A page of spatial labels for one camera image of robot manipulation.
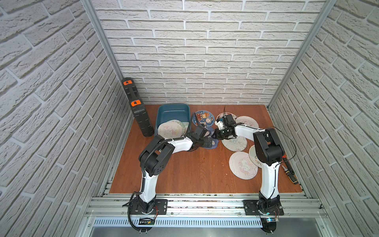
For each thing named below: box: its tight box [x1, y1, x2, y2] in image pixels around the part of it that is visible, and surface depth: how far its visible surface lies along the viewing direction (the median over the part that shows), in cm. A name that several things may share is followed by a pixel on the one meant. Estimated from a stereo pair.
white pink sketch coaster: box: [235, 115, 260, 129], surface depth 112 cm
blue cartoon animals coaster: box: [192, 110, 215, 127], surface depth 115 cm
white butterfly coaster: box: [221, 135, 248, 152], surface depth 99 cm
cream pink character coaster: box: [157, 120, 184, 139], surface depth 105 cm
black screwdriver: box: [281, 164, 299, 185], surface depth 85 cm
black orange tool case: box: [121, 77, 155, 138], surface depth 87 cm
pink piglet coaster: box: [228, 151, 259, 181], surface depth 89 cm
